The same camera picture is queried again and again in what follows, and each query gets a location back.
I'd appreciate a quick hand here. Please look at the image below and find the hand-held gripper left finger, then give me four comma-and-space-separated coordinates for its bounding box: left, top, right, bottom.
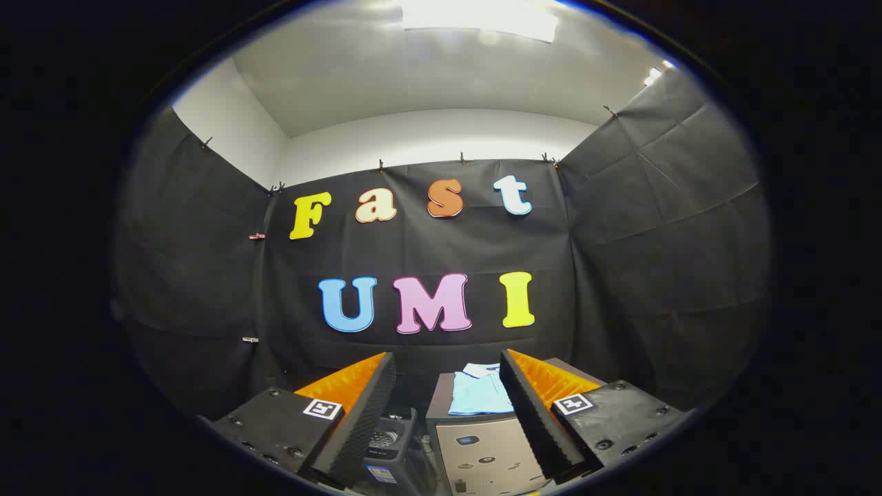
200, 351, 398, 491

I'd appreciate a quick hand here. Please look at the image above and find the row of small black clips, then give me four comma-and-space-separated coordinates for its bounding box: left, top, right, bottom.
200, 103, 621, 195

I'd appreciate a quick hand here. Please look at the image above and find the grey cabinet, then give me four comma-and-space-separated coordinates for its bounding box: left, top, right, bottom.
425, 358, 607, 496

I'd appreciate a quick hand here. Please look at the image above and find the ceiling light panel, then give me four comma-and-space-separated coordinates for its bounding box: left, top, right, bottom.
402, 0, 560, 43

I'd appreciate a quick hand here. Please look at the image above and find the light blue polo shirt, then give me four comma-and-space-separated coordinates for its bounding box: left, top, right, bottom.
448, 363, 516, 417

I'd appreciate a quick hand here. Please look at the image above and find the black backdrop cloth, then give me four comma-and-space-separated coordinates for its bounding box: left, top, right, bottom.
114, 65, 771, 422

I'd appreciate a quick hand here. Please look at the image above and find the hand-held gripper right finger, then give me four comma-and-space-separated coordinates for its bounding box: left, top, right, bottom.
499, 349, 690, 486

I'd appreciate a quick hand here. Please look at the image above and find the grey washing machine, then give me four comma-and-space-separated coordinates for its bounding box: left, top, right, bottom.
358, 406, 442, 494

